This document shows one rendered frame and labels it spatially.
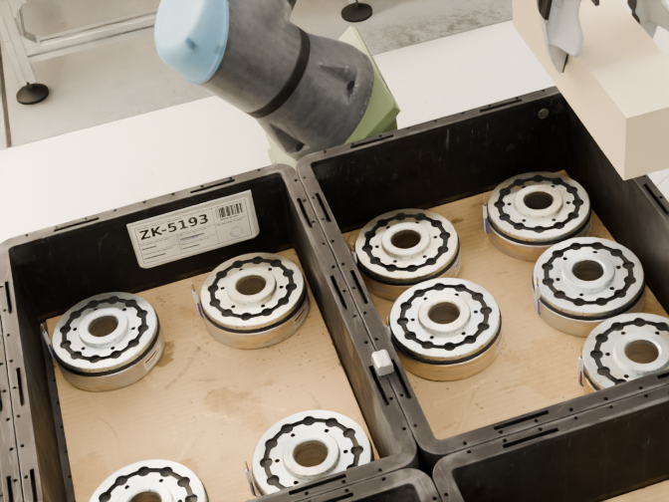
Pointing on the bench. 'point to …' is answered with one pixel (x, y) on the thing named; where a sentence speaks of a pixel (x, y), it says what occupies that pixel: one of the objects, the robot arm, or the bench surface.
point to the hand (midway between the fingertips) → (598, 44)
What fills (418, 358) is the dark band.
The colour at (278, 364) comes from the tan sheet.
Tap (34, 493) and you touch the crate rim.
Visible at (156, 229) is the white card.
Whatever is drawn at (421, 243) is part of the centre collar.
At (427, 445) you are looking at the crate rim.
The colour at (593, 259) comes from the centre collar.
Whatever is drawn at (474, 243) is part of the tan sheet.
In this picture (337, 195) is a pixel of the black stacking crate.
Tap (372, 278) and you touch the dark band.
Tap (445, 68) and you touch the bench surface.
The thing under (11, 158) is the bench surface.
